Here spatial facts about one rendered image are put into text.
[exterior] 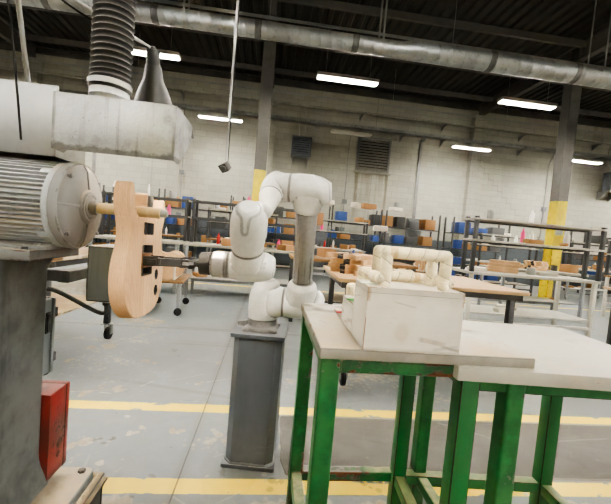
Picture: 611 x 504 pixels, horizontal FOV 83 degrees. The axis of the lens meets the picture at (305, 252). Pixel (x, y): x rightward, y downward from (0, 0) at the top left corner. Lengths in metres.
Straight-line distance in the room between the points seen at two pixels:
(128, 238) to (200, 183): 11.35
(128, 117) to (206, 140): 11.63
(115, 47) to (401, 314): 1.03
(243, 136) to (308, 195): 11.05
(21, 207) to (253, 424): 1.40
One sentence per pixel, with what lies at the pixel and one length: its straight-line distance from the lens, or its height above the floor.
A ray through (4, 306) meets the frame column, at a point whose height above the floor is 0.96.
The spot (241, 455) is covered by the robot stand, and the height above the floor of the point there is 0.07.
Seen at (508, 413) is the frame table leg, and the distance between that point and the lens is 1.24.
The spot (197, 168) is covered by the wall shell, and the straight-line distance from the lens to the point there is 12.52.
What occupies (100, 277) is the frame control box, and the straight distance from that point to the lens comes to 1.43.
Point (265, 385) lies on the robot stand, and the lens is 1.88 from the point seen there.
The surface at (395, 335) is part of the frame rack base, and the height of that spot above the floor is 0.98.
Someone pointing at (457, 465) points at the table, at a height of 0.59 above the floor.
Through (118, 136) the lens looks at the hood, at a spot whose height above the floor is 1.43.
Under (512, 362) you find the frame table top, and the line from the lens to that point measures 1.17.
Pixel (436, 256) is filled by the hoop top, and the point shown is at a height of 1.20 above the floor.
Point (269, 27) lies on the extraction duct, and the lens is 6.17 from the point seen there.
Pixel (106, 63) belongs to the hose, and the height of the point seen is 1.62.
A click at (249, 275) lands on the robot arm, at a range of 1.14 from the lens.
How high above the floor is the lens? 1.23
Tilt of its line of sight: 3 degrees down
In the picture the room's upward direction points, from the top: 5 degrees clockwise
